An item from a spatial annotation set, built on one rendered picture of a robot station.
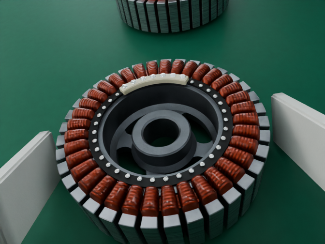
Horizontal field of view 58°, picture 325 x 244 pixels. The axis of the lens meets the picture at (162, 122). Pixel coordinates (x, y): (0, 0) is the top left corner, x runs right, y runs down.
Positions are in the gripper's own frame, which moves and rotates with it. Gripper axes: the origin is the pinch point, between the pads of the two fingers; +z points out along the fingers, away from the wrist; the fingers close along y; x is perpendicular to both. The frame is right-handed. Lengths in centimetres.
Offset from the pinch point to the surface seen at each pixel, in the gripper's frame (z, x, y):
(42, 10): 21.1, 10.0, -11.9
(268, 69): 6.9, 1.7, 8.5
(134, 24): 13.4, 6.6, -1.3
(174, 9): 11.1, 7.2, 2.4
